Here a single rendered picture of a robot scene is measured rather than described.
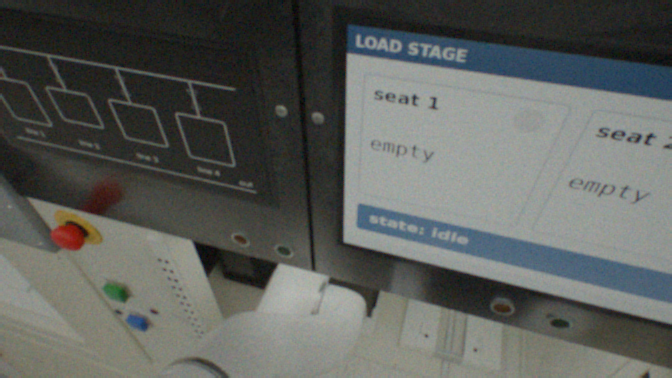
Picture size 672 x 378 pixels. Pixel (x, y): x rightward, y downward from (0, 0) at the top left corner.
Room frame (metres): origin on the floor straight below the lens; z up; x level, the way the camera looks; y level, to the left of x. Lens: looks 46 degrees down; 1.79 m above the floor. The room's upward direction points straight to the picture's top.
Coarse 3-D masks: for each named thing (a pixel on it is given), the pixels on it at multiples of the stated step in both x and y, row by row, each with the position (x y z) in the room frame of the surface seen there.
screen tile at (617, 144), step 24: (600, 120) 0.20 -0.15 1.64; (624, 120) 0.20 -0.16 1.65; (648, 120) 0.19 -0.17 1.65; (576, 144) 0.20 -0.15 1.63; (600, 144) 0.20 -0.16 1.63; (624, 144) 0.20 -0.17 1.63; (648, 144) 0.19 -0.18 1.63; (576, 168) 0.20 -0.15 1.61; (600, 168) 0.20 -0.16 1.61; (624, 168) 0.19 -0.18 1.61; (648, 168) 0.19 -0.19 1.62; (552, 192) 0.20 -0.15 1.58; (552, 216) 0.20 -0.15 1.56; (576, 216) 0.20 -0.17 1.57; (600, 216) 0.19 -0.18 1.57; (624, 216) 0.19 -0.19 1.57; (648, 216) 0.19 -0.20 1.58; (576, 240) 0.19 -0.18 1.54; (600, 240) 0.19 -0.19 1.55; (624, 240) 0.19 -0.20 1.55; (648, 240) 0.18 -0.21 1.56
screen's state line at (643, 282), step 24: (360, 216) 0.24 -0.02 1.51; (384, 216) 0.24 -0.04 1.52; (408, 216) 0.23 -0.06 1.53; (432, 240) 0.22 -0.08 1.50; (456, 240) 0.22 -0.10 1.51; (480, 240) 0.21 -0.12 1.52; (504, 240) 0.21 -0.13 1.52; (528, 264) 0.20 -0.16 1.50; (552, 264) 0.20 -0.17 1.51; (576, 264) 0.19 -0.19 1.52; (600, 264) 0.19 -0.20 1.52; (624, 264) 0.18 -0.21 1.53; (624, 288) 0.18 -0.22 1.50; (648, 288) 0.17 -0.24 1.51
